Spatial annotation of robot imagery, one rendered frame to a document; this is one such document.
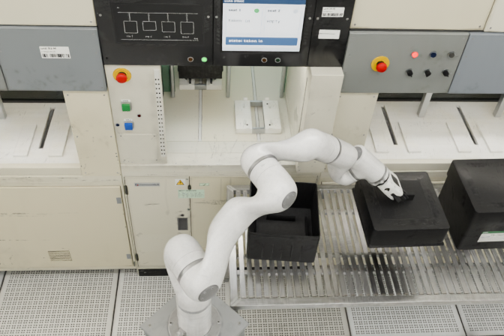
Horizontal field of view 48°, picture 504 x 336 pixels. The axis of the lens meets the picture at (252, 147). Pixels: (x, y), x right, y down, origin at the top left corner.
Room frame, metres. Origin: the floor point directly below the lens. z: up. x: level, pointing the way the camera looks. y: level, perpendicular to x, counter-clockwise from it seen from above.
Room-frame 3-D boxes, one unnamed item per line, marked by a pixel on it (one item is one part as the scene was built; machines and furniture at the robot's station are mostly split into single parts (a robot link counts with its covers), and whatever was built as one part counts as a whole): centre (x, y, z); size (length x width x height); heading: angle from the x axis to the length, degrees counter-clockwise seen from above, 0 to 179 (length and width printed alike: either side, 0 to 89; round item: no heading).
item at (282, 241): (1.42, -0.14, 0.85); 0.28 x 0.28 x 0.17; 1
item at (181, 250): (1.01, 0.18, 1.07); 0.19 x 0.12 x 0.24; 35
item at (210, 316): (0.99, 0.16, 0.85); 0.19 x 0.19 x 0.18
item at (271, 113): (2.00, -0.01, 0.89); 0.22 x 0.21 x 0.04; 6
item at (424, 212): (1.40, -0.58, 1.02); 0.29 x 0.29 x 0.13; 8
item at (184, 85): (2.29, 0.29, 0.89); 0.22 x 0.21 x 0.04; 6
